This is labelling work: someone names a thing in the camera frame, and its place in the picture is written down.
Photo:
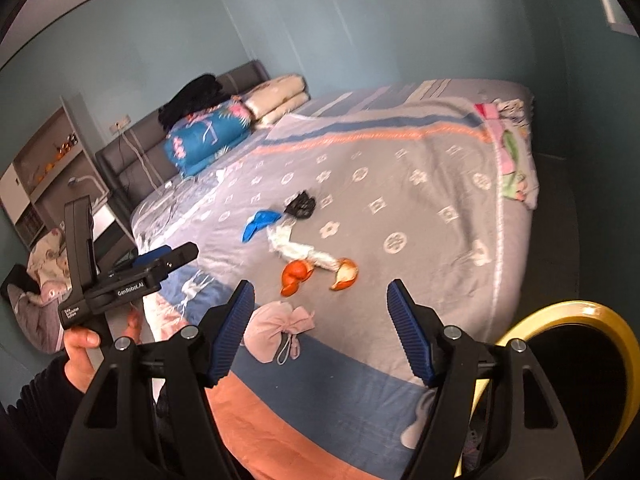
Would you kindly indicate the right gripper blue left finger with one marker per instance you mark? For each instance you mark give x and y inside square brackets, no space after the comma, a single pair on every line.
[225,327]

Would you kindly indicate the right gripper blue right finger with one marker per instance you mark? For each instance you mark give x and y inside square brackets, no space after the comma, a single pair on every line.
[403,312]

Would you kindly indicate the white plastic bag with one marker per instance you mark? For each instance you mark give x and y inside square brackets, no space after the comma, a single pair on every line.
[279,241]

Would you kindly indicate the small black crumpled trash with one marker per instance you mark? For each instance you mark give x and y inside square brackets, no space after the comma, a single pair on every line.
[301,207]

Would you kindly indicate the yellow-rimmed black trash bin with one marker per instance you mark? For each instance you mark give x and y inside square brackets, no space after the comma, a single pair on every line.
[563,400]

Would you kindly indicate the person's left hand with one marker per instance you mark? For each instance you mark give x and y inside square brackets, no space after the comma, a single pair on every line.
[78,341]

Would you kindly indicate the clothes heap on chair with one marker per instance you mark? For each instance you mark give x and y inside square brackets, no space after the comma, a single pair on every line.
[35,290]

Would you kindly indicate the orange peel piece right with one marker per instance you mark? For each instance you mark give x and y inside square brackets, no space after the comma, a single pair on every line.
[345,276]

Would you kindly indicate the orange peel piece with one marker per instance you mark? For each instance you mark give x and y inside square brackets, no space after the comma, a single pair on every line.
[295,273]
[345,276]

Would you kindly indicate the orange peel piece left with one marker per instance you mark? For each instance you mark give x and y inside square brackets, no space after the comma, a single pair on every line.
[295,273]

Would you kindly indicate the blue crumpled wrapper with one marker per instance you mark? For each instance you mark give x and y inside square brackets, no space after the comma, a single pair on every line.
[259,221]

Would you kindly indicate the white bedside shelf unit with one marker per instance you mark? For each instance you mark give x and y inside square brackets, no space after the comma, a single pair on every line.
[53,168]

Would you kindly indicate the grey patterned bed quilt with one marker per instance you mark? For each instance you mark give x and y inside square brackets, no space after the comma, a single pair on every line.
[407,184]

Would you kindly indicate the blue floral folded blanket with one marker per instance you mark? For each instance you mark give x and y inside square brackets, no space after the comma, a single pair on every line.
[198,140]

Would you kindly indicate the black clothing pile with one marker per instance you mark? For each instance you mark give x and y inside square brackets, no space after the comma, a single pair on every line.
[203,92]

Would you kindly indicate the colourful floral bed sheet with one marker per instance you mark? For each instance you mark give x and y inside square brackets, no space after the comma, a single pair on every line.
[509,125]

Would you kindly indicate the cream folded blanket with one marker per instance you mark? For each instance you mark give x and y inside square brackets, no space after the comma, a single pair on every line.
[274,98]

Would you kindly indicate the pink drawstring pouch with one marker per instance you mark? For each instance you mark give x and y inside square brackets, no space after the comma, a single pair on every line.
[272,333]

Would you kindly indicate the wall power socket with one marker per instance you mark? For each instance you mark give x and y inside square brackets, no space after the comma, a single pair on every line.
[120,125]

